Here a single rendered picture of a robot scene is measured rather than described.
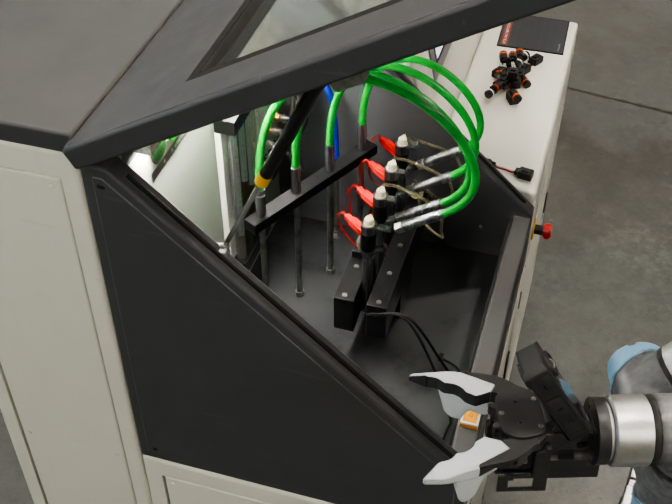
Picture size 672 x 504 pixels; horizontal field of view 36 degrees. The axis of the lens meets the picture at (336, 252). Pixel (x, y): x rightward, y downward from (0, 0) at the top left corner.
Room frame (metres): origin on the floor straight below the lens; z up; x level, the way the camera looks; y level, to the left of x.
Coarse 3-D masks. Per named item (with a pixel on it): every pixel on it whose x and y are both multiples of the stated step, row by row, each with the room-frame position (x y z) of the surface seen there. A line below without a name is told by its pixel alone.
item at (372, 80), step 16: (368, 80) 1.33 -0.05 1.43; (384, 80) 1.33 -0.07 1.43; (400, 96) 1.32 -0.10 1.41; (416, 96) 1.31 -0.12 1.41; (272, 112) 1.38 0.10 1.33; (432, 112) 1.30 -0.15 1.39; (448, 128) 1.29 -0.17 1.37; (464, 144) 1.29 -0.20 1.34; (256, 160) 1.39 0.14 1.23; (448, 208) 1.29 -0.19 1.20
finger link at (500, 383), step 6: (462, 372) 0.73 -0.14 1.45; (468, 372) 0.73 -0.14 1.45; (474, 372) 0.73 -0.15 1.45; (480, 378) 0.72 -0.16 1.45; (486, 378) 0.72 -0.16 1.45; (492, 378) 0.72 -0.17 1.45; (498, 378) 0.72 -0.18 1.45; (498, 384) 0.71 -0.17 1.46; (504, 384) 0.71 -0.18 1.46; (510, 384) 0.71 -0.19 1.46; (492, 390) 0.70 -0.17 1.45; (498, 390) 0.70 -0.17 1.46; (492, 396) 0.69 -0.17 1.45; (492, 402) 0.69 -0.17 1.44
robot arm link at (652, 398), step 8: (648, 400) 0.69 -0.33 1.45; (656, 400) 0.67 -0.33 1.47; (664, 400) 0.67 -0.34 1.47; (656, 408) 0.66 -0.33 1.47; (664, 408) 0.66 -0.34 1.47; (656, 416) 0.65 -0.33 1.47; (664, 416) 0.65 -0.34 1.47; (656, 424) 0.64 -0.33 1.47; (664, 424) 0.64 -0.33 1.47; (656, 432) 0.64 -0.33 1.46; (664, 432) 0.64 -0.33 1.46; (656, 440) 0.63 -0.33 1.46; (664, 440) 0.63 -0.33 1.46; (656, 448) 0.63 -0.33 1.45; (664, 448) 0.63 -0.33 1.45; (656, 456) 0.63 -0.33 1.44; (664, 456) 0.63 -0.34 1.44; (656, 464) 0.63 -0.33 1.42; (664, 464) 0.63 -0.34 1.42; (664, 472) 0.64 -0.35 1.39
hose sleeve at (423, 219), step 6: (438, 210) 1.30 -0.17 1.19; (420, 216) 1.31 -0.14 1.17; (426, 216) 1.30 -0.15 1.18; (432, 216) 1.30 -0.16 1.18; (438, 216) 1.29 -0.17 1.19; (402, 222) 1.32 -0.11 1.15; (408, 222) 1.31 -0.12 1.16; (414, 222) 1.30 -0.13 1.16; (420, 222) 1.30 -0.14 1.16; (426, 222) 1.30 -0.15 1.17; (432, 222) 1.30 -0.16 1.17; (408, 228) 1.31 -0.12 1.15
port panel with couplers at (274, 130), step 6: (258, 108) 1.61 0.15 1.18; (264, 108) 1.64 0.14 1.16; (258, 114) 1.61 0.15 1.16; (264, 114) 1.64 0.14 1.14; (276, 114) 1.69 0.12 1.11; (276, 120) 1.68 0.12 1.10; (282, 120) 1.68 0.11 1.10; (270, 126) 1.65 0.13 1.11; (276, 126) 1.70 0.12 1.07; (270, 132) 1.64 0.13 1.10; (276, 132) 1.64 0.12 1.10; (270, 138) 1.67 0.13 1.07; (270, 144) 1.60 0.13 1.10
